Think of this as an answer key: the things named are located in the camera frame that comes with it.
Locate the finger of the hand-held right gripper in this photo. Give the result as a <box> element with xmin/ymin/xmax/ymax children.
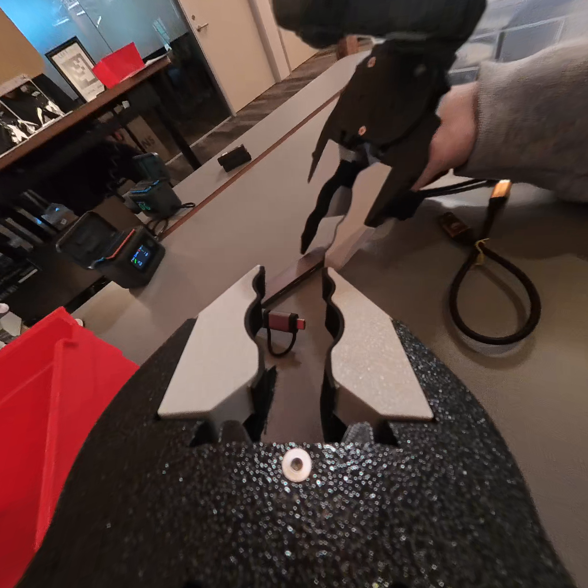
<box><xmin>301</xmin><ymin>156</ymin><xmax>358</xmax><ymax>254</ymax></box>
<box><xmin>327</xmin><ymin>163</ymin><xmax>392</xmax><ymax>272</ymax></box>

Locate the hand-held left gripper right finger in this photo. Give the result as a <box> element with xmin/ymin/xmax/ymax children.
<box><xmin>320</xmin><ymin>267</ymin><xmax>435</xmax><ymax>435</ymax></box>

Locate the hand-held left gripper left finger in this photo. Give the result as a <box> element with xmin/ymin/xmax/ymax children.
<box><xmin>157</xmin><ymin>265</ymin><xmax>277</xmax><ymax>432</ymax></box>

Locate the black braided cable yellow tie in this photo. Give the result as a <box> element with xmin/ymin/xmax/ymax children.
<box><xmin>448</xmin><ymin>179</ymin><xmax>543</xmax><ymax>345</ymax></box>

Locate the person's right hand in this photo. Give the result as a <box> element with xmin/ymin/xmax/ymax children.
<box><xmin>411</xmin><ymin>83</ymin><xmax>481</xmax><ymax>191</ymax></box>

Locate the small black box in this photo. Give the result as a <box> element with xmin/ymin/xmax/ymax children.
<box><xmin>217</xmin><ymin>144</ymin><xmax>252</xmax><ymax>173</ymax></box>

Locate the black charging case with screen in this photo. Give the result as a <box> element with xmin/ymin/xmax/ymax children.
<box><xmin>55</xmin><ymin>210</ymin><xmax>166</xmax><ymax>289</ymax></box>

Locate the white door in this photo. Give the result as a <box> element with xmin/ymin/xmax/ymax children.
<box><xmin>177</xmin><ymin>0</ymin><xmax>292</xmax><ymax>115</ymax></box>

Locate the dark battery charger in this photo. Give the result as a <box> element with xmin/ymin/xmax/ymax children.
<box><xmin>124</xmin><ymin>180</ymin><xmax>184</xmax><ymax>217</ymax></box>
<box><xmin>132</xmin><ymin>153</ymin><xmax>173</xmax><ymax>189</ymax></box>

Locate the red plastic bin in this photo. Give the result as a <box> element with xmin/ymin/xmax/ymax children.
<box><xmin>92</xmin><ymin>42</ymin><xmax>145</xmax><ymax>89</ymax></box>
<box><xmin>0</xmin><ymin>307</ymin><xmax>141</xmax><ymax>588</ymax></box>

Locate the cardboard box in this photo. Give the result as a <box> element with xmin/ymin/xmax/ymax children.
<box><xmin>122</xmin><ymin>115</ymin><xmax>173</xmax><ymax>159</ymax></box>

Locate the dark wooden side table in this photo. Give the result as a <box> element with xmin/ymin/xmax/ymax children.
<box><xmin>0</xmin><ymin>54</ymin><xmax>203</xmax><ymax>194</ymax></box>

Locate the framed black white marker sign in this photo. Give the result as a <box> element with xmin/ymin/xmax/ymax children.
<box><xmin>45</xmin><ymin>37</ymin><xmax>106</xmax><ymax>103</ymax></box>

